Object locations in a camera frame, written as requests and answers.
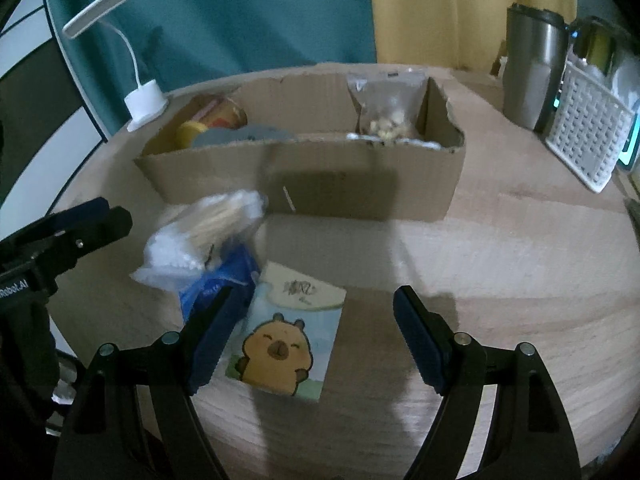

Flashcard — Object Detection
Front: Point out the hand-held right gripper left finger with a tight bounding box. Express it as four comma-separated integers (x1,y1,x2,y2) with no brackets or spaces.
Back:
52,284,248,480

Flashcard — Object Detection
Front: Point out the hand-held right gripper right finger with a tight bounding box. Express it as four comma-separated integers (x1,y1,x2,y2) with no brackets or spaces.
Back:
392,285,583,480

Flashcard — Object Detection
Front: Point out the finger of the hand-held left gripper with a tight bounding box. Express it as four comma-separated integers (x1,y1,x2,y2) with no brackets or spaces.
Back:
30,205,134,281
0,197,111,261

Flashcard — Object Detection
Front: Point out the blue packet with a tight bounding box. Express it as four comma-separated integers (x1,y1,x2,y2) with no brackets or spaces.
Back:
179,246,261,326

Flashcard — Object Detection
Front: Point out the cartoon capybara card pack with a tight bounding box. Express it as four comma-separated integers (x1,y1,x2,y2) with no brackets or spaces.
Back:
222,261,348,403

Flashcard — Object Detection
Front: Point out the bag of cotton swabs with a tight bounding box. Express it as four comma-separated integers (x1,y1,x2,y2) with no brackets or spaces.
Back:
131,189,268,293

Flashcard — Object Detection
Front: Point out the yellow lid canister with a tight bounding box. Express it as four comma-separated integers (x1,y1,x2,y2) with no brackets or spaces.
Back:
172,97,249,150

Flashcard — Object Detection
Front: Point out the cardboard box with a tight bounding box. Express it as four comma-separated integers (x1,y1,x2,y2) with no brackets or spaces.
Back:
132,69,467,222

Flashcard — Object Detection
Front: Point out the clear snack bag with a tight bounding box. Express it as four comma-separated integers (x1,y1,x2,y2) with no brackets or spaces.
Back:
346,66,428,142

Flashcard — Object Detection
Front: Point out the white desk lamp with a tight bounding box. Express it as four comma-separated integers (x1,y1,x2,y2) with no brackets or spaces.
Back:
63,0,170,133

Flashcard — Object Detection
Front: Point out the teal curtain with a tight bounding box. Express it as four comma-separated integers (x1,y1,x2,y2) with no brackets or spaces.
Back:
42,0,378,136

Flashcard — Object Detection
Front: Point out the white perforated basket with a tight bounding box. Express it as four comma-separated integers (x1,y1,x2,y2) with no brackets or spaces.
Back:
544,57,638,194

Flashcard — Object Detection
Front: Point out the steel tumbler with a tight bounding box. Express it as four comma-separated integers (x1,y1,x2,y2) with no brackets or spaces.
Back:
501,3,571,132

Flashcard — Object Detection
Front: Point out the lit screen device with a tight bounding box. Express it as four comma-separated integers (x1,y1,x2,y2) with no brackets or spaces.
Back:
617,110,640,173

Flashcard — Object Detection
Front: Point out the yellow curtain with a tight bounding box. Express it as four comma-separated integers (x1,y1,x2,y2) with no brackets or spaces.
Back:
365,0,581,71

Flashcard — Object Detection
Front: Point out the clear plastic bag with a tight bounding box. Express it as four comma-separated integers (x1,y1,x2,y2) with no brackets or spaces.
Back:
612,55,640,111

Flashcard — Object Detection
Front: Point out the green can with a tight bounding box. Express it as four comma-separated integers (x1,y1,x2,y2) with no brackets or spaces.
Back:
572,20,621,77

